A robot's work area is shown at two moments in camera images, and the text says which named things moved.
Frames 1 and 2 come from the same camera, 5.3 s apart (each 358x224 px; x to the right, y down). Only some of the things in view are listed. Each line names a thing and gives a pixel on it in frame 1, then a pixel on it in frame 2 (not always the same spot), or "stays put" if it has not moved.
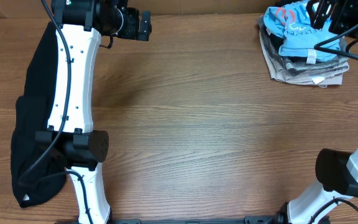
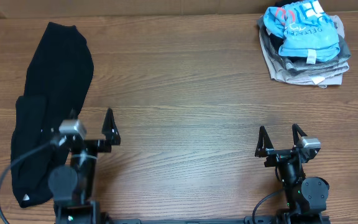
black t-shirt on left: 36,175 stays put
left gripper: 131,32 -> 112,137
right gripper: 350,9 -> 277,155
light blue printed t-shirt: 291,21 stays put
